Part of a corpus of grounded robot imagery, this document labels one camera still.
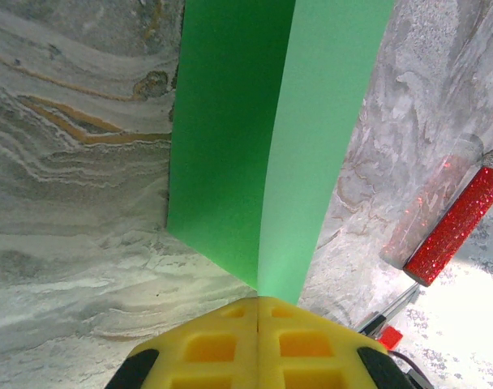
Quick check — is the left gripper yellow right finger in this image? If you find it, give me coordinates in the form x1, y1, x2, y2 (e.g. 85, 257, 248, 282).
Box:
257, 296, 412, 389

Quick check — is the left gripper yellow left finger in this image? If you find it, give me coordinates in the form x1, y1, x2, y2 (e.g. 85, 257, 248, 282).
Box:
104, 296, 259, 389

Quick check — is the green paper sheet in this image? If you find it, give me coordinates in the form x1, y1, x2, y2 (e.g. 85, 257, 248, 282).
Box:
166, 0, 396, 307

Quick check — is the red toy brick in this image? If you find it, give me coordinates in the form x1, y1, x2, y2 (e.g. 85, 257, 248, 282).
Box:
376, 325, 405, 353

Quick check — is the red glitter tube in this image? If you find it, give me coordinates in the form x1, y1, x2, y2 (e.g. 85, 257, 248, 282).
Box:
403, 146, 493, 288

